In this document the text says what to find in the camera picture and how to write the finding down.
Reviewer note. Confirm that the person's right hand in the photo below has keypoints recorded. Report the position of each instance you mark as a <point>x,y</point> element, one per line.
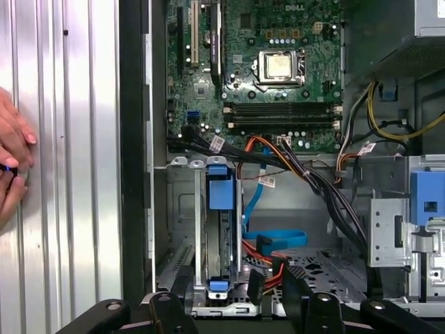
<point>12,198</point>

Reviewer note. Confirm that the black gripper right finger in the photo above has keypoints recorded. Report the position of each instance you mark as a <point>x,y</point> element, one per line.
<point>323,313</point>

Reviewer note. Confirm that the black PC case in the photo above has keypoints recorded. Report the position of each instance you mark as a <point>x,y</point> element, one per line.
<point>133,174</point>

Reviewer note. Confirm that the metal optical drive cage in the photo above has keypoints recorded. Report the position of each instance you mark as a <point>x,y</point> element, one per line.
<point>386,236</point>

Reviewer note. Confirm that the grey power supply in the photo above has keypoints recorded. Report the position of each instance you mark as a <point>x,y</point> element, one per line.
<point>375,28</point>

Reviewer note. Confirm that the black graphics card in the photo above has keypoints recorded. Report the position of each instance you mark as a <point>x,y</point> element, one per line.
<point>215,41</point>

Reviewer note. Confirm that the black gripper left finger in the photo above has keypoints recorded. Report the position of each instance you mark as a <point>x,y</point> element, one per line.
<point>167,313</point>

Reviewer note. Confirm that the round black blue-ringed tool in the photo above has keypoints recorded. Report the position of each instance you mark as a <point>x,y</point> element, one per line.
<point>8,172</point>

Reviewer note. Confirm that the hard disk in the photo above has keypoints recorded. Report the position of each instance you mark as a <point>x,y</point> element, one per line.
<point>220,191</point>

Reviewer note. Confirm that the white expansion slot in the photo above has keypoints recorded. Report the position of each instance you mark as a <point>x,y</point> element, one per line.
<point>194,35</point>

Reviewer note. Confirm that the black CPU socket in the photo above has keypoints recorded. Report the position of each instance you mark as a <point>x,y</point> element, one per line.
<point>300,69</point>

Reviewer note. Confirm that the person's left hand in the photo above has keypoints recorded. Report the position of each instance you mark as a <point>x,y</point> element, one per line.
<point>17,128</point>

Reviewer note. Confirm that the blue plastic drive latch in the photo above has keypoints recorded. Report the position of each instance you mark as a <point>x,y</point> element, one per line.
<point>422,188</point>

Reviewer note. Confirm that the green motherboard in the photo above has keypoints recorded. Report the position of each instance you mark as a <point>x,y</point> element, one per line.
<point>313,52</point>

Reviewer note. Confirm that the metal disk bay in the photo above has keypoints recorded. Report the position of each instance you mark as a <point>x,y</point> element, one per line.
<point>180,215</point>

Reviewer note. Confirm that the black expansion slot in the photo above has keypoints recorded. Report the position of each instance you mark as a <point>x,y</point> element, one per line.
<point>180,38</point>

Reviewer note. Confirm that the silver CPU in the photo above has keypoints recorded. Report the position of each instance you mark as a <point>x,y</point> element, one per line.
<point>280,66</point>

